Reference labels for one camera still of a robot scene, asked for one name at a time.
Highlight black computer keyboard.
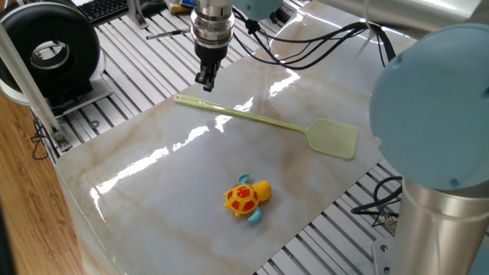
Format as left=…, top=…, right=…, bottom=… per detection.
left=76, top=0, right=131, bottom=26

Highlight short aluminium profile post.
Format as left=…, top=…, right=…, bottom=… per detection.
left=127, top=0, right=150, bottom=30

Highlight yellow snack packet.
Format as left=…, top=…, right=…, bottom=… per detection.
left=167, top=0, right=194, bottom=15

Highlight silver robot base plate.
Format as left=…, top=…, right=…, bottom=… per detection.
left=372, top=237, right=395, bottom=275

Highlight black silver pen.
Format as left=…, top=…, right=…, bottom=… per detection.
left=145, top=27, right=192, bottom=40

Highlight black base cable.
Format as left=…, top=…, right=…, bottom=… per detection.
left=350, top=176, right=404, bottom=236

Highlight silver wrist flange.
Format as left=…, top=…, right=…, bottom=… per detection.
left=189, top=0, right=236, bottom=50

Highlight glossy marble pattern mat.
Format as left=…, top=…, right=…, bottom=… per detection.
left=55, top=0, right=417, bottom=275

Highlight aluminium frame post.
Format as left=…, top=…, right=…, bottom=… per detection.
left=0, top=22, right=73, bottom=152

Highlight thin black floor cable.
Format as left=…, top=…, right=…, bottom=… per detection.
left=30, top=116, right=50, bottom=160

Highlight black rounded object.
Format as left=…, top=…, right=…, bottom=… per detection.
left=139, top=0, right=169, bottom=18

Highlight light green plastic flyswatter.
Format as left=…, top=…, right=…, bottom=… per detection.
left=173, top=93, right=359, bottom=160

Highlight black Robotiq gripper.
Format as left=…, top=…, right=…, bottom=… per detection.
left=193, top=40, right=231, bottom=93

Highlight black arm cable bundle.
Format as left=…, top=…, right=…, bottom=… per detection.
left=230, top=7, right=397, bottom=72

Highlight black ring shaped device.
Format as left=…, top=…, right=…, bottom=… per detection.
left=0, top=2, right=114, bottom=116

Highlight yellow red toy turtle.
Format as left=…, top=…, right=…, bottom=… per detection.
left=223, top=173, right=273, bottom=224

